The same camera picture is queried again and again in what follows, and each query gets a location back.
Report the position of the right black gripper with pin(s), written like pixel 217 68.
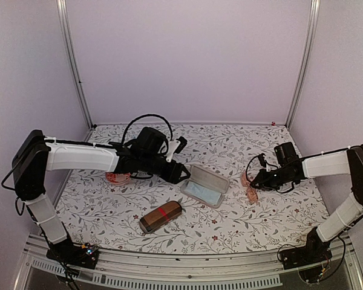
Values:
pixel 261 177

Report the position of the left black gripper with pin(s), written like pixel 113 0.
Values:
pixel 172 175

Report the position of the pink translucent sunglasses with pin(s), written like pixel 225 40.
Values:
pixel 251 192

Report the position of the pink glasses case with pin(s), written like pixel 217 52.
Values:
pixel 208 179

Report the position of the small blue cloth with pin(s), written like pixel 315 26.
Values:
pixel 202 193

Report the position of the brown plaid glasses case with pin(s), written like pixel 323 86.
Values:
pixel 160 216

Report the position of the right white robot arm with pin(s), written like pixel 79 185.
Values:
pixel 292 169

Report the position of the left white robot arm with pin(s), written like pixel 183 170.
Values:
pixel 151 153

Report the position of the red patterned bowl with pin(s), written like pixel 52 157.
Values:
pixel 118 179

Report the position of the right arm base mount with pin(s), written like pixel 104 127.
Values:
pixel 314 251

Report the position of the front aluminium rail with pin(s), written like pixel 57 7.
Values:
pixel 131 270

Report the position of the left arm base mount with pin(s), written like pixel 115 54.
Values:
pixel 68 253

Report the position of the right aluminium frame post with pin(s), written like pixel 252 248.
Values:
pixel 305 60

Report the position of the aluminium frame post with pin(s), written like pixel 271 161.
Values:
pixel 305 60
pixel 69 46

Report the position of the left aluminium frame post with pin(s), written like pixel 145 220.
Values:
pixel 69 46

